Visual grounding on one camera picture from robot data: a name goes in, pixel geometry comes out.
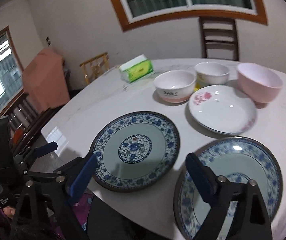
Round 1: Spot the blue floral plate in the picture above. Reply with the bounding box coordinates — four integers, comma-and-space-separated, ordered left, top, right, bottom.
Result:
89, 111, 180, 193
173, 137, 282, 239

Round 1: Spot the white rose plate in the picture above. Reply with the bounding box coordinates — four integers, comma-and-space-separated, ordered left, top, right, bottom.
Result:
189, 85, 257, 135

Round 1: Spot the white pink Rabbit bowl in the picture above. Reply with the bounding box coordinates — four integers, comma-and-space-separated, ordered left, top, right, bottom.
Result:
153, 70, 196, 103

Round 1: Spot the white blue ribbed bowl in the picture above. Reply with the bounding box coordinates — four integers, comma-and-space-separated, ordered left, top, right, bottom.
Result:
195, 62, 230, 88

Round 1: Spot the dark chair at left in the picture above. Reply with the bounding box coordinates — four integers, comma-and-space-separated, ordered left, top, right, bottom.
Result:
4, 93, 61, 155

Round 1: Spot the light bamboo chair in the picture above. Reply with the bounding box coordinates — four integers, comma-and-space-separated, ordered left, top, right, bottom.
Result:
79, 52, 110, 85

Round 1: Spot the green tissue box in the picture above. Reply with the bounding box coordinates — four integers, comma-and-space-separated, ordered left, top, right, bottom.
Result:
118, 54, 154, 83

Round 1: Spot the dark wooden chair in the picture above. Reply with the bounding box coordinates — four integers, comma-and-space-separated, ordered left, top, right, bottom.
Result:
199, 16, 240, 61

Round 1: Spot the wood framed window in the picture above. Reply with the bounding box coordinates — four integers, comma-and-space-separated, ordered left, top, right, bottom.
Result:
110, 0, 268, 31

